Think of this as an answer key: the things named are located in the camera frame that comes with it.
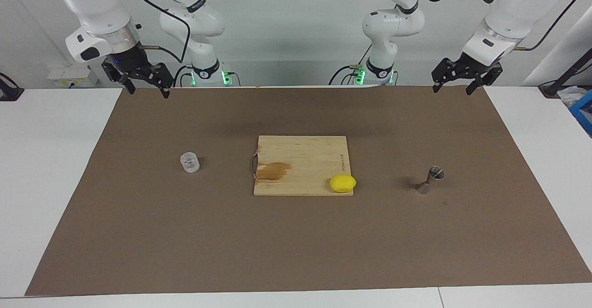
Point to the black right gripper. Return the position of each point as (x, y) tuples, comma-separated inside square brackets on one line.
[(132, 63)]

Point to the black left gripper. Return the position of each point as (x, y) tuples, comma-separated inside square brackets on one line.
[(471, 65)]

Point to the clear glass cup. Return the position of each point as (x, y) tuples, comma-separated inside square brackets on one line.
[(189, 162)]

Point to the steel jigger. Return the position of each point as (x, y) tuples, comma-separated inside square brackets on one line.
[(428, 182)]

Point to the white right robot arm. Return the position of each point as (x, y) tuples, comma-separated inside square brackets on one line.
[(92, 3)]

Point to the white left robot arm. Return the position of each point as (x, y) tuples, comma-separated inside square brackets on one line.
[(522, 7)]

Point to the black stand leg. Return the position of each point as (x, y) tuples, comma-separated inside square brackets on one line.
[(566, 74)]

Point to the clear plastic bag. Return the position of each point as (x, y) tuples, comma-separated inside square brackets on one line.
[(570, 96)]

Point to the blue box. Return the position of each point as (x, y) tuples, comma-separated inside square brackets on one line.
[(583, 116)]

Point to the brown table mat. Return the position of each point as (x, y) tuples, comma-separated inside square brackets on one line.
[(185, 234)]

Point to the yellow lemon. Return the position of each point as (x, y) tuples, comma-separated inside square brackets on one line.
[(342, 183)]

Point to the wooden cutting board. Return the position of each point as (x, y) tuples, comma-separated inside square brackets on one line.
[(300, 153)]

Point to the black clamp mount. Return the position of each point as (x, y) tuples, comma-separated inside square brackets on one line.
[(9, 93)]

